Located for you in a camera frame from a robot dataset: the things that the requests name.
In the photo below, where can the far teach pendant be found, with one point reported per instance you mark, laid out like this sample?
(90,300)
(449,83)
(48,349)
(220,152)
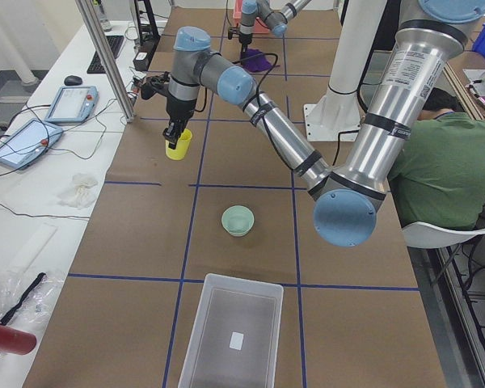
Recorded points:
(72,105)

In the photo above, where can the white chair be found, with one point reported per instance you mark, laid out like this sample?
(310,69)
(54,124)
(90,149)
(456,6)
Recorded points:
(427,236)

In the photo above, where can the green bowl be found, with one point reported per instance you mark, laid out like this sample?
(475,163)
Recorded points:
(237,220)

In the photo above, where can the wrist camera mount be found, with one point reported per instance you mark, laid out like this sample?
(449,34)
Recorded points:
(155,85)

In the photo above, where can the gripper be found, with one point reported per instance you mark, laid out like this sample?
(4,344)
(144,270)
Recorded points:
(243,39)
(180,108)

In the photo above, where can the yellow plastic cup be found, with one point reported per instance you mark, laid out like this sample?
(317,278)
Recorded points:
(181,147)

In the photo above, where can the black box device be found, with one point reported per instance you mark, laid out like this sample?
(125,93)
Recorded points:
(144,55)

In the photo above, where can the teach pendant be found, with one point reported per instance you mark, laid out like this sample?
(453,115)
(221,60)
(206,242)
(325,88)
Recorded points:
(72,105)
(27,144)

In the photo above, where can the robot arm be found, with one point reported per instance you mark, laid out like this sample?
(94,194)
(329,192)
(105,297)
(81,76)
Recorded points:
(266,16)
(343,158)

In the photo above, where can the near teach pendant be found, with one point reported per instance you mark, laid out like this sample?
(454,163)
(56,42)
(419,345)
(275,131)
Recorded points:
(27,144)

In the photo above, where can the person in green shirt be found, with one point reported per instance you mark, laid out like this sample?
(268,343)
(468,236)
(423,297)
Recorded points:
(439,176)

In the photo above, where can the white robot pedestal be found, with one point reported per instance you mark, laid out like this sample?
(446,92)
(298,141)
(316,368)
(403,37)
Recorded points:
(336,114)

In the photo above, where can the clear plastic bin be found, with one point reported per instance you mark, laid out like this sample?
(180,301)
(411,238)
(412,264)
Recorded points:
(235,334)

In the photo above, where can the purple cloth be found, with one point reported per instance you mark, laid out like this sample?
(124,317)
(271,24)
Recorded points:
(253,60)

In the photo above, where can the red cylinder bottle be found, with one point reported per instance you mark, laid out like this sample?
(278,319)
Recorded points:
(15,341)

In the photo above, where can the white crumpled tissue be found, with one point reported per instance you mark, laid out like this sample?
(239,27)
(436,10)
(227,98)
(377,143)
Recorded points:
(80,194)

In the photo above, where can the clear plastic bag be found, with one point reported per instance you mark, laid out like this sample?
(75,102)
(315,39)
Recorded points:
(28,297)

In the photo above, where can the black computer mouse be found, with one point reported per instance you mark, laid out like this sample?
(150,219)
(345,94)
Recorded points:
(73,80)

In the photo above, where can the aluminium frame post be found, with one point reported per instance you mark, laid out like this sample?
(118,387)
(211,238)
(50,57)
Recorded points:
(102,47)

